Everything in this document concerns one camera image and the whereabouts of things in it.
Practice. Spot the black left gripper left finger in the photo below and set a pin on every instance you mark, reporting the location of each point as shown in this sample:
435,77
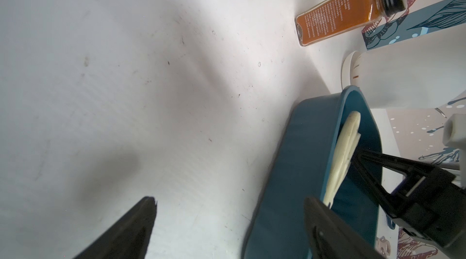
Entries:
129,237

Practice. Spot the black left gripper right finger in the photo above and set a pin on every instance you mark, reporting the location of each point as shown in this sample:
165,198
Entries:
330,237

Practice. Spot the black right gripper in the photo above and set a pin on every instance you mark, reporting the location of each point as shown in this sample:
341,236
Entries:
421,198

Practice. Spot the teal storage box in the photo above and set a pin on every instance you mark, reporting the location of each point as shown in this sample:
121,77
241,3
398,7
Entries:
301,169

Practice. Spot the cream handled scissors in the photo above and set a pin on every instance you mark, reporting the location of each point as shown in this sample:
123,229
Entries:
347,142

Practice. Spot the white utensil holder cup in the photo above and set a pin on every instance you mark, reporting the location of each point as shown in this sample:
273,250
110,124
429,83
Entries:
422,72

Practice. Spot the orange spice jar black lid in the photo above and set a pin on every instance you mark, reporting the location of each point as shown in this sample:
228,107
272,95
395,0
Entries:
333,17

